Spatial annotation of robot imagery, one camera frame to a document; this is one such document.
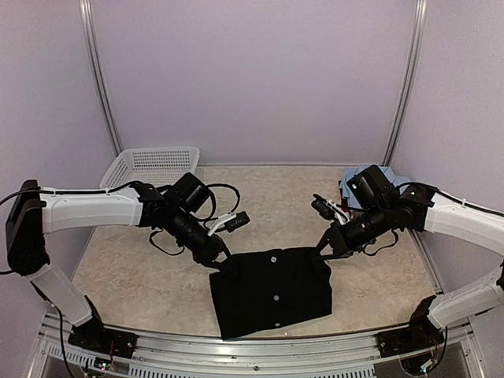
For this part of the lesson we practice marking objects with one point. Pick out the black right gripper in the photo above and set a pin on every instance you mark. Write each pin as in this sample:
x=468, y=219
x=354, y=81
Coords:
x=340, y=242

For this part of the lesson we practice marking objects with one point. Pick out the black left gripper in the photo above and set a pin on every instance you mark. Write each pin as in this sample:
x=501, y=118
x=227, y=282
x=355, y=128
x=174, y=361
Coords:
x=208, y=253

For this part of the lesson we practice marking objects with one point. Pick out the black long sleeve shirt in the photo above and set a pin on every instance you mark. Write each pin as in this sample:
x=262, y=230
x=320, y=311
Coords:
x=273, y=289

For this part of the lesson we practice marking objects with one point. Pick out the light blue shirt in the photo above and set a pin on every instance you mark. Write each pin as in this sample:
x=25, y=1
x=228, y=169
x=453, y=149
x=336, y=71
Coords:
x=364, y=182

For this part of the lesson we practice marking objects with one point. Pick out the white perforated plastic basket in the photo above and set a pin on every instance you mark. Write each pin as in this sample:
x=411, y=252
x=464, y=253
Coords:
x=157, y=166

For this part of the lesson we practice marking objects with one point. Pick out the red black plaid shirt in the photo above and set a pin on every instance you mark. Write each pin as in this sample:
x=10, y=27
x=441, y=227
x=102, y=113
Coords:
x=343, y=197

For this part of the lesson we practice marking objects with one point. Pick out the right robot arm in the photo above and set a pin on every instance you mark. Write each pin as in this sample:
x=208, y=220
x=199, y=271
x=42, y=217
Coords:
x=422, y=208

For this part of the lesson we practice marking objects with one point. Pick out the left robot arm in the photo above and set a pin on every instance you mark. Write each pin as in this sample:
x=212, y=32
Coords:
x=38, y=211

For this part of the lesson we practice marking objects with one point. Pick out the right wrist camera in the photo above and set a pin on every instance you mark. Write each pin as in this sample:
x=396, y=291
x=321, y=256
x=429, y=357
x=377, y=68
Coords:
x=328, y=209

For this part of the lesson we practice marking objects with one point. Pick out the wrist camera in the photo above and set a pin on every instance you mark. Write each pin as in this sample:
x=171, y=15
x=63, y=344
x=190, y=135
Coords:
x=328, y=209
x=228, y=222

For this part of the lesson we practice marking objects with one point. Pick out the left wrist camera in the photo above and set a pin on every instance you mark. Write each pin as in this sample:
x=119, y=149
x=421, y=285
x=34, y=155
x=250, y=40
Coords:
x=228, y=222

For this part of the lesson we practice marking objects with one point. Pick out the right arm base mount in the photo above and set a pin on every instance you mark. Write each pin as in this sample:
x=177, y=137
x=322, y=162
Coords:
x=420, y=333

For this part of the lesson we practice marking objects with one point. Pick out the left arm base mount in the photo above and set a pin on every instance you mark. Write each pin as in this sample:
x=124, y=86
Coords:
x=93, y=335

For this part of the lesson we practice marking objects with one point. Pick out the aluminium front rail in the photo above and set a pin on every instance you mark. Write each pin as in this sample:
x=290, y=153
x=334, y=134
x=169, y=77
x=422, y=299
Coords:
x=160, y=354

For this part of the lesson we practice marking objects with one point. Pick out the right aluminium corner post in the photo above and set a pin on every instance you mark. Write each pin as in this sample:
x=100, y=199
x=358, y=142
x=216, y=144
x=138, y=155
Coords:
x=413, y=56

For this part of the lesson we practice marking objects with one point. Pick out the aluminium corner post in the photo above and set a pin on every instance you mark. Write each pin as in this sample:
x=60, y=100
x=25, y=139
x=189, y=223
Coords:
x=90, y=36
x=413, y=56

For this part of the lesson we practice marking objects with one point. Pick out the left aluminium corner post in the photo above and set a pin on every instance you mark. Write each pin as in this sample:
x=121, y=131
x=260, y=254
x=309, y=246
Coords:
x=90, y=36

